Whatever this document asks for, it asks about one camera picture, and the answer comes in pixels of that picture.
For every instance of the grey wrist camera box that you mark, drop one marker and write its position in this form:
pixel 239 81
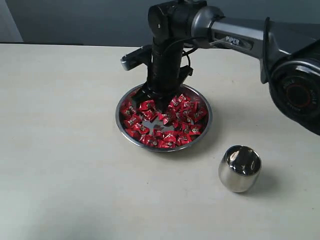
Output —
pixel 142 55

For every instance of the stainless steel cup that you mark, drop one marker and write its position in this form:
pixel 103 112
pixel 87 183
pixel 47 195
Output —
pixel 239 168

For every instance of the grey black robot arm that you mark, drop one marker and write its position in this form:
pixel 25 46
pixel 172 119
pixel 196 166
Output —
pixel 289 55

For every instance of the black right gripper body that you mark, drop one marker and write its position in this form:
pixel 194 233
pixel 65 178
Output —
pixel 165 74

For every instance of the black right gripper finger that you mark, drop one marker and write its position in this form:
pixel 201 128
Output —
pixel 162 103
pixel 140 96

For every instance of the round stainless steel plate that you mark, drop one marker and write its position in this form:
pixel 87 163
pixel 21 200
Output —
pixel 150 131

